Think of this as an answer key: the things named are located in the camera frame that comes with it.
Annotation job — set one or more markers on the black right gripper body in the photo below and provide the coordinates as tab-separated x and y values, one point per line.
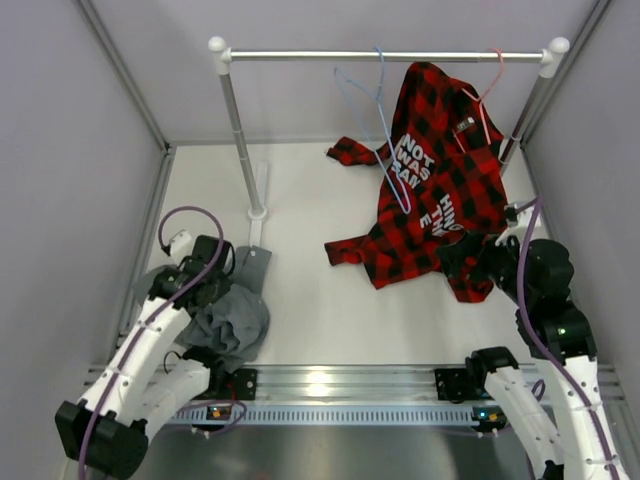
500	263

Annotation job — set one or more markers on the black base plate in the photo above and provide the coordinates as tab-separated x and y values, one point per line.
455	385
240	385

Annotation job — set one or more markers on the aluminium mounting rail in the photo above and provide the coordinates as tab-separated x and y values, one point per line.
404	384

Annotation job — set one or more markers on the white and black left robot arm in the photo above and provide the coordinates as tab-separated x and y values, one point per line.
111	426

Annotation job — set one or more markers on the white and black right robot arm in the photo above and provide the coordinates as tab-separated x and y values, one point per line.
574	439

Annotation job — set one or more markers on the pink wire hanger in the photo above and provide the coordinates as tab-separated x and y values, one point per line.
464	121

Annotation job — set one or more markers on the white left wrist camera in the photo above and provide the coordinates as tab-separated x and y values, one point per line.
178	246

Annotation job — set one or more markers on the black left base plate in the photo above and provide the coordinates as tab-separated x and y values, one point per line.
240	385

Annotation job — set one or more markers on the red black plaid shirt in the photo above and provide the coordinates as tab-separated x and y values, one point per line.
431	193

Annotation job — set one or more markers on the grey button-up shirt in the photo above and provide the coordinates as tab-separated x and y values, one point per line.
234	327

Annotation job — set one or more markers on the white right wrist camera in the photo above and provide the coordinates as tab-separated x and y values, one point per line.
518	217

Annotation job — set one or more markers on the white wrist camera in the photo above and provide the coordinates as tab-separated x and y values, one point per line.
518	217
178	246

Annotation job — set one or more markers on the slotted grey cable duct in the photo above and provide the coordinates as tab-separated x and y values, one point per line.
447	415

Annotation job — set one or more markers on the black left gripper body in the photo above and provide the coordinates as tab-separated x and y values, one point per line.
222	284

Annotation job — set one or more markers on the silver clothes rack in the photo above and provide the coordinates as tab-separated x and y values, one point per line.
256	180

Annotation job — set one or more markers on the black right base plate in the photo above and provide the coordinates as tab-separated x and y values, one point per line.
455	385

